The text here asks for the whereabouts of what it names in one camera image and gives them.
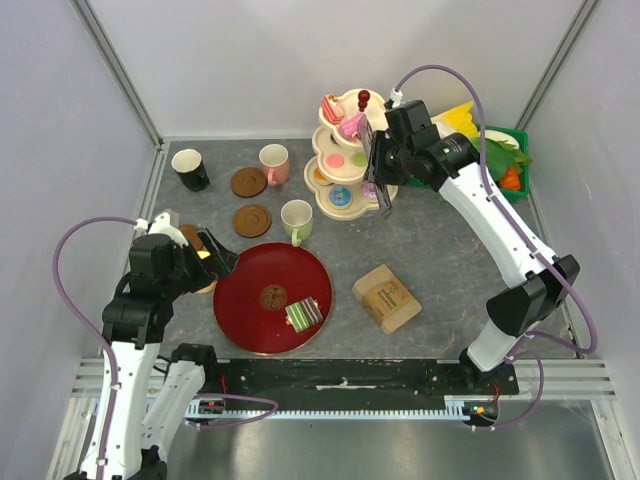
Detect dark red round tray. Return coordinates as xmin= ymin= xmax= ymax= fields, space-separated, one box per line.
xmin=213 ymin=242 xmax=333 ymax=355

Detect purple sprinkled donut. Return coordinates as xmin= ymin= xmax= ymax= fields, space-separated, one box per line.
xmin=361 ymin=182 xmax=377 ymax=202

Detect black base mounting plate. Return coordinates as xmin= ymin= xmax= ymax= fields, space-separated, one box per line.
xmin=217 ymin=358 xmax=519 ymax=413

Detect black mug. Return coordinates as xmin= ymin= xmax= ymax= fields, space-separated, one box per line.
xmin=171 ymin=149 xmax=210 ymax=192

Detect small orange toy carrot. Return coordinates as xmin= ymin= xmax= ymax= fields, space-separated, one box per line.
xmin=499 ymin=167 xmax=521 ymax=191

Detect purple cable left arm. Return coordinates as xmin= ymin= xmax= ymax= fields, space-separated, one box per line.
xmin=52 ymin=216 xmax=279 ymax=480

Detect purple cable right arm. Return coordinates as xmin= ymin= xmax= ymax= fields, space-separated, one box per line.
xmin=394 ymin=64 xmax=599 ymax=434

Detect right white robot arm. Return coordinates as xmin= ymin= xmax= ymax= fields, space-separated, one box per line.
xmin=357 ymin=100 xmax=580 ymax=394

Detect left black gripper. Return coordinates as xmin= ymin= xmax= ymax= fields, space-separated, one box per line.
xmin=162 ymin=226 xmax=239 ymax=298

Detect metal serving tongs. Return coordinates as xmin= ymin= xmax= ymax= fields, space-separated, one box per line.
xmin=357 ymin=115 xmax=392 ymax=219

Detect red layered cake slice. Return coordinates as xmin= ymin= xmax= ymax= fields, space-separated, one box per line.
xmin=321 ymin=95 xmax=344 ymax=125

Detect pink layered cake slice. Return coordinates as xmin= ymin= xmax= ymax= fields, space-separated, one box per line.
xmin=338 ymin=112 xmax=366 ymax=142

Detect toy yellow corn cabbage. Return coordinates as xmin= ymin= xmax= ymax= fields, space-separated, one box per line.
xmin=431 ymin=101 xmax=478 ymax=138

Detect green layered cake slice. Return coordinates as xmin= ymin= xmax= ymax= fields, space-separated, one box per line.
xmin=285 ymin=302 xmax=310 ymax=333

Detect wooden block with label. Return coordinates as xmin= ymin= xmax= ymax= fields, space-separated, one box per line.
xmin=352 ymin=264 xmax=422 ymax=335

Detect green sandwich cookie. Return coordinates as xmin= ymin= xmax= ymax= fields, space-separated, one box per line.
xmin=351 ymin=152 xmax=368 ymax=168

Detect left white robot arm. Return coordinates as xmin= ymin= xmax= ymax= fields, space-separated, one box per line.
xmin=71 ymin=210 xmax=239 ymax=479

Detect pink mug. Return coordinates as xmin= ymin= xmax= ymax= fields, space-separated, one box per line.
xmin=259 ymin=144 xmax=290 ymax=186

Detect blue white orange donut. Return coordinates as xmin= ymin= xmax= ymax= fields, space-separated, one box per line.
xmin=329 ymin=186 xmax=352 ymax=209

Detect green plastic vegetable crate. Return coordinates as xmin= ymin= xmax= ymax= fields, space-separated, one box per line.
xmin=399 ymin=124 xmax=531 ymax=204

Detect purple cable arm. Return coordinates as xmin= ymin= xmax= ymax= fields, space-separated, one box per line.
xmin=394 ymin=64 xmax=599 ymax=434
xmin=52 ymin=216 xmax=279 ymax=480

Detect brown wooden coaster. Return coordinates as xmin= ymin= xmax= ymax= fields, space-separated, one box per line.
xmin=179 ymin=224 xmax=204 ymax=251
xmin=230 ymin=167 xmax=268 ymax=198
xmin=232 ymin=204 xmax=272 ymax=238

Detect cream three-tier dessert stand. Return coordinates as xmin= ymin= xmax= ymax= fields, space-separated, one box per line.
xmin=304 ymin=88 xmax=387 ymax=221

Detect brown wooden coaster far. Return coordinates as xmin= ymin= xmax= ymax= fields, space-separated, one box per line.
xmin=230 ymin=167 xmax=268 ymax=198

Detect pink sandwich cookie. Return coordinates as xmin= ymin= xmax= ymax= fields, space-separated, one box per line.
xmin=326 ymin=154 xmax=345 ymax=169

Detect brown layered cake slice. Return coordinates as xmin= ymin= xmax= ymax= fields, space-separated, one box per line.
xmin=301 ymin=297 xmax=323 ymax=326

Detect light green mug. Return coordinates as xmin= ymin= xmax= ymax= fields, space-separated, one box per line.
xmin=280 ymin=199 xmax=313 ymax=247

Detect brown wooden coaster near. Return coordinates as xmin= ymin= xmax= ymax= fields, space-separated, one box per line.
xmin=232 ymin=204 xmax=272 ymax=238

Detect orange glazed donut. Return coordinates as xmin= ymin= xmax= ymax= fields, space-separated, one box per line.
xmin=313 ymin=168 xmax=333 ymax=186

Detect toy white radish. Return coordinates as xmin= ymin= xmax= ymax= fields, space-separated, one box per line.
xmin=485 ymin=129 xmax=520 ymax=149

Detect brown wooden coaster left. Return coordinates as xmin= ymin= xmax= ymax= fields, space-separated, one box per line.
xmin=179 ymin=224 xmax=204 ymax=251

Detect toy bok choy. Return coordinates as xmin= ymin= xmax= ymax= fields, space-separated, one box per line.
xmin=484 ymin=138 xmax=533 ymax=181

